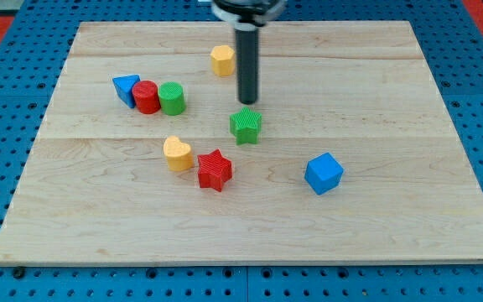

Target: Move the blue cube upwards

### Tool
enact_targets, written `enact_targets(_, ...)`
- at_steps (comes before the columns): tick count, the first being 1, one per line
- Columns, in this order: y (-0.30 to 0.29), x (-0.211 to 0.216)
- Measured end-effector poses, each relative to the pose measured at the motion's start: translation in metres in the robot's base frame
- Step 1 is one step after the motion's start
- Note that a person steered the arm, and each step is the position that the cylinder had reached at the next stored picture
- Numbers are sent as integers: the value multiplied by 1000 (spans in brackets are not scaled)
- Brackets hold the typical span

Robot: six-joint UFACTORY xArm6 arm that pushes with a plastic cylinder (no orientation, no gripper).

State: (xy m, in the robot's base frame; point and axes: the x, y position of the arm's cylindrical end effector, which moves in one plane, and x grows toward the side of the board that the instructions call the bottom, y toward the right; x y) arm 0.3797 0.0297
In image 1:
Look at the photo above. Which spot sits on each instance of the blue cube block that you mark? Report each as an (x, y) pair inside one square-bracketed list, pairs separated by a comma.
[(323, 173)]

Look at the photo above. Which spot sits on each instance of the red cylinder block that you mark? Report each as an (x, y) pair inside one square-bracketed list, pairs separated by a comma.
[(145, 94)]

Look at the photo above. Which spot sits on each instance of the wooden board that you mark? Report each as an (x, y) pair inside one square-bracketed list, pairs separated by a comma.
[(97, 191)]

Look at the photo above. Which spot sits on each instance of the red star block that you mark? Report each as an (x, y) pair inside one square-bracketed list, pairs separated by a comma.
[(214, 170)]

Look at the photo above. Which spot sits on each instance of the yellow hexagon block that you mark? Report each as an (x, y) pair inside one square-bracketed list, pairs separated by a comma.
[(222, 60)]

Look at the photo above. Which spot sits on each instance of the yellow heart block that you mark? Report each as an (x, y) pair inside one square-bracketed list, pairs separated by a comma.
[(179, 155)]

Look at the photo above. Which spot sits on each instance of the blue triangle block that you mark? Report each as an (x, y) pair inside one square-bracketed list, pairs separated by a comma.
[(123, 86)]

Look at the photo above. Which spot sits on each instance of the green star block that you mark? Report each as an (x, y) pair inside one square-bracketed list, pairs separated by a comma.
[(245, 126)]

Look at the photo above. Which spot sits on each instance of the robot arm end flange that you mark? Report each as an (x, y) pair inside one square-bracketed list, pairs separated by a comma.
[(248, 14)]

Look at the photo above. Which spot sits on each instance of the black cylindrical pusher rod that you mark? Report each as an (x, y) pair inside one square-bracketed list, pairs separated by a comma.
[(247, 65)]

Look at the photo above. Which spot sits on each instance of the green cylinder block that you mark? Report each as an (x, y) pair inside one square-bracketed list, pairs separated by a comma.
[(171, 96)]

